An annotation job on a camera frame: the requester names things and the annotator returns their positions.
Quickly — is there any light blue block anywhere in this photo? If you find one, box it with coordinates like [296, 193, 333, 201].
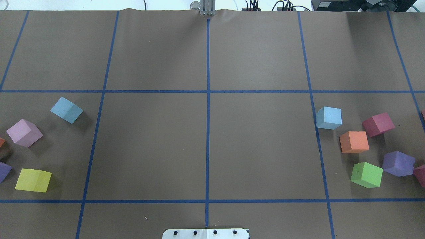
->
[316, 107, 342, 130]
[50, 97, 83, 124]

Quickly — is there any orange block right side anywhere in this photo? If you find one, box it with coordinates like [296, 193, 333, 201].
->
[339, 131, 370, 153]

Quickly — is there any orange block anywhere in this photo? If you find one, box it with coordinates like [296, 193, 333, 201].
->
[339, 131, 370, 153]
[0, 138, 7, 148]

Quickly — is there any green foam block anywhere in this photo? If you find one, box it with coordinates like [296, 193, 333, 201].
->
[350, 162, 383, 189]

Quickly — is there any magenta block right side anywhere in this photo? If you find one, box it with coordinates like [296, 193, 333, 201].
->
[362, 112, 395, 137]

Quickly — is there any magenta block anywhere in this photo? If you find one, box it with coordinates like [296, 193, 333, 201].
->
[362, 112, 395, 137]
[413, 165, 425, 188]

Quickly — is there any purple block right side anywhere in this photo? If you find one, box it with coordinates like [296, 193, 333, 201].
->
[382, 151, 416, 177]

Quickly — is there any purple block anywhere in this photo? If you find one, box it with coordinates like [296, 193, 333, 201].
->
[382, 151, 416, 177]
[0, 162, 12, 183]

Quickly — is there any yellow foam block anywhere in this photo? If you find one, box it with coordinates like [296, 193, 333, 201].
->
[15, 168, 52, 193]

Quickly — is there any pink foam block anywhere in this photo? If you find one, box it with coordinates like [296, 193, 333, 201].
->
[6, 119, 43, 148]

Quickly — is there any orange block left side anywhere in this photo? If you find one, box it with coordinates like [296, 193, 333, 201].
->
[0, 138, 7, 148]

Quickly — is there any purple block left side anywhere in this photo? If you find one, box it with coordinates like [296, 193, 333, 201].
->
[0, 162, 12, 183]

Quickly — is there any aluminium frame post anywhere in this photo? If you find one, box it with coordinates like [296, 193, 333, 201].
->
[199, 0, 216, 16]

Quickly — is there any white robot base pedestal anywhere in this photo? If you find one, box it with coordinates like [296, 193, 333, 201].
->
[162, 228, 250, 239]

